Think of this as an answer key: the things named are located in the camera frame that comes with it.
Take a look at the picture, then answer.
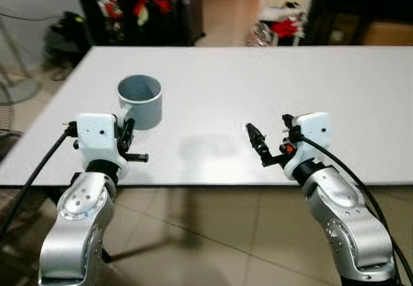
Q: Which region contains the red cloth bundle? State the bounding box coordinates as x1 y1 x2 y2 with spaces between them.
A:
270 19 301 39

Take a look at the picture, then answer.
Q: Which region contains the black table leg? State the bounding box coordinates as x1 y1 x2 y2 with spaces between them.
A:
99 247 115 265

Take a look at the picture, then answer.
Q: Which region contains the black bag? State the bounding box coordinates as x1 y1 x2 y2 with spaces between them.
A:
44 11 92 68

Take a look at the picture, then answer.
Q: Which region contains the red and yellow garment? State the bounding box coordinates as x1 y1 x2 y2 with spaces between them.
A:
132 0 172 27

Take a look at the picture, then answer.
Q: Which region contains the black suitcase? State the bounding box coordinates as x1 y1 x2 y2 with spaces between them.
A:
180 0 207 43

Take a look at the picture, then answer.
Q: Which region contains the brown cardboard box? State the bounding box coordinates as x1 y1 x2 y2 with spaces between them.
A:
361 21 413 47

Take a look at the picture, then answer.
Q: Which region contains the black desk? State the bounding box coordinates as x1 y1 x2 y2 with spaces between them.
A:
303 0 413 47

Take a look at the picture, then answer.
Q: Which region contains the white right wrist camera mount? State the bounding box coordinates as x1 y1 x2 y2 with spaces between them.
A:
285 112 332 178

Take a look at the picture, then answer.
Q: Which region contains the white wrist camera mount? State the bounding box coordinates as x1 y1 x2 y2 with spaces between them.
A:
75 112 130 171
285 112 332 178

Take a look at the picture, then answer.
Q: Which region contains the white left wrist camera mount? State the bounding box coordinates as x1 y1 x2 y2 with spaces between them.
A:
75 112 130 171

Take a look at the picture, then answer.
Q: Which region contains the grey cup with handle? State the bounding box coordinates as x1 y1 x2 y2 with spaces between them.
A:
117 74 163 131

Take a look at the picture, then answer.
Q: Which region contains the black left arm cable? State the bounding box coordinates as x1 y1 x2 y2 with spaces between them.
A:
0 123 79 239

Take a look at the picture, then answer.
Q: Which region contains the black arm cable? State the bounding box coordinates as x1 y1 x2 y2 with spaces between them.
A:
0 123 79 239
294 134 413 286

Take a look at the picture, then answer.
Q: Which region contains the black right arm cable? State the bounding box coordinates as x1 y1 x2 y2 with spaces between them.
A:
294 134 413 286

